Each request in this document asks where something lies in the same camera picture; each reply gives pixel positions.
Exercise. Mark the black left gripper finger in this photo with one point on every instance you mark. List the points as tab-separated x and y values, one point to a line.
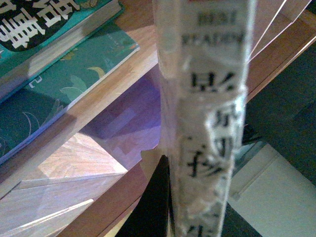
151	214

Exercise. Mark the left wooden shelf unit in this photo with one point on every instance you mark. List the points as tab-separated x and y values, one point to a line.
64	184

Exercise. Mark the white box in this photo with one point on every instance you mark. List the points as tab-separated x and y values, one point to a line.
274	197

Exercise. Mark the green leaf pattern book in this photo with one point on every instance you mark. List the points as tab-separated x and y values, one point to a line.
36	106

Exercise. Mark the teal book with white lettering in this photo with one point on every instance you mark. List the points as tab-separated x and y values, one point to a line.
36	33

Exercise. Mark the clear acrylic bookend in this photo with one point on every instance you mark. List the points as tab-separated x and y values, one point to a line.
273	17

